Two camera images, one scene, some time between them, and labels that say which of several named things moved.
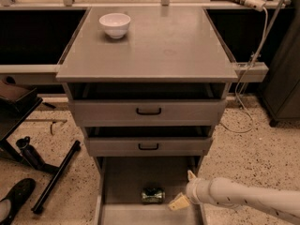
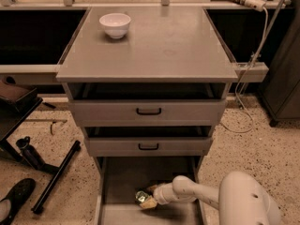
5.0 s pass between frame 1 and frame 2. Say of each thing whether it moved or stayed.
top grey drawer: stayed
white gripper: moved
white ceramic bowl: stayed
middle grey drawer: stayed
